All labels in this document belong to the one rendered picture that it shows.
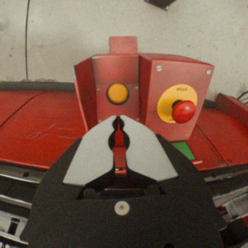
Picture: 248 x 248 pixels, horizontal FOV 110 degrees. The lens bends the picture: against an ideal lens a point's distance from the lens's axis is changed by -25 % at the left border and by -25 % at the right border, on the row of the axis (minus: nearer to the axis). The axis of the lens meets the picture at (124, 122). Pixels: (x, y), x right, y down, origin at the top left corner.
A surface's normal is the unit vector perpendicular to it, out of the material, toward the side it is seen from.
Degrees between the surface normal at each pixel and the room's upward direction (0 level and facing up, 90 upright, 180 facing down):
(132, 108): 35
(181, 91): 0
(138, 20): 0
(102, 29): 0
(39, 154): 90
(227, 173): 90
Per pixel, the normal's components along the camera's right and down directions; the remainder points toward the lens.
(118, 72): 0.07, 0.60
